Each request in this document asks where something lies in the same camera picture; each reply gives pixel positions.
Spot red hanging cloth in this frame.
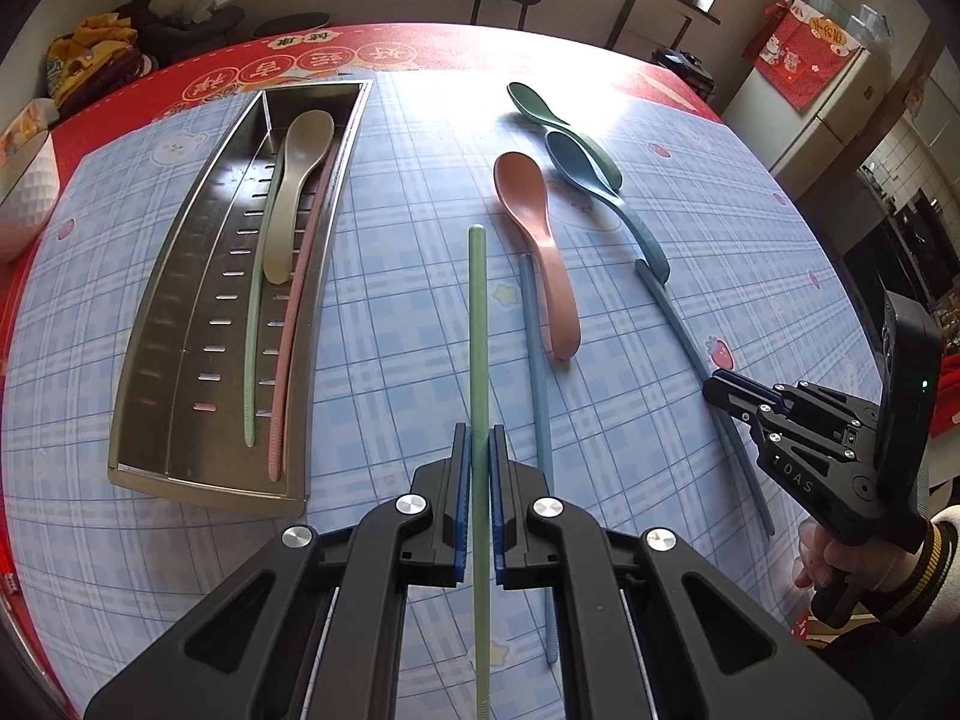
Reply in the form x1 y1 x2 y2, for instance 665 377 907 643
754 0 856 115

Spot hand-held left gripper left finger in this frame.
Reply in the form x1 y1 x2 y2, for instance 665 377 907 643
84 424 473 720

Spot beige spoon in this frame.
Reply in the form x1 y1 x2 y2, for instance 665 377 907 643
260 110 335 284

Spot blue plaid tablecloth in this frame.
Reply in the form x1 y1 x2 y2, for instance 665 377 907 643
0 64 893 720

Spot blue chopstick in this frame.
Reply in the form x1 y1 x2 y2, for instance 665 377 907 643
519 253 560 667
636 259 776 537

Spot white fridge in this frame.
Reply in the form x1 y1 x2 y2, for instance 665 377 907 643
724 15 912 181

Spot green chopstick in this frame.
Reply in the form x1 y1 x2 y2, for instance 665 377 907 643
466 225 496 720
241 150 290 449

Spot blue spoon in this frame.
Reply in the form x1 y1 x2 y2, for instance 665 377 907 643
544 130 670 286

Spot pile of bags and clothes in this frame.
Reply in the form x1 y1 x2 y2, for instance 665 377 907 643
139 4 247 65

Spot person's right forearm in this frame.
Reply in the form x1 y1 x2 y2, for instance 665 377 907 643
885 504 960 635

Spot orange snack packet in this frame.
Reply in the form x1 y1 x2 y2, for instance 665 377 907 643
0 97 58 166

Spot red printed tablecloth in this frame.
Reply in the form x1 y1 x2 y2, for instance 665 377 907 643
0 22 725 720

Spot green spoon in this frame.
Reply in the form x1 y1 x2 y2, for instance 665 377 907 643
507 82 623 192

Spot clear plastic containers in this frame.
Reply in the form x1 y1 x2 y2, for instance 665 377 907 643
806 0 897 55

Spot white textured bowl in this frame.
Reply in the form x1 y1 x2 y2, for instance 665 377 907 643
0 127 61 263

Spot pink chopstick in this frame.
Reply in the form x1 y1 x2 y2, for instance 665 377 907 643
276 157 336 481
266 165 331 482

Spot pink spoon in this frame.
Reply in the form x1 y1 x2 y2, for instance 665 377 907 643
493 151 581 361

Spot person's right hand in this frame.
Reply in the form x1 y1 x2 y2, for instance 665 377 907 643
795 519 913 595

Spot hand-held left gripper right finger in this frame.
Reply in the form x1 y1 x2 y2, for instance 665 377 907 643
487 424 875 720

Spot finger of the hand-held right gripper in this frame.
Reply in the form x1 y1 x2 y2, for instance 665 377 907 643
703 381 857 478
712 370 880 430

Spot metal utensil tray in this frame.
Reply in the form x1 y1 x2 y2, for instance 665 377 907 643
107 79 374 518

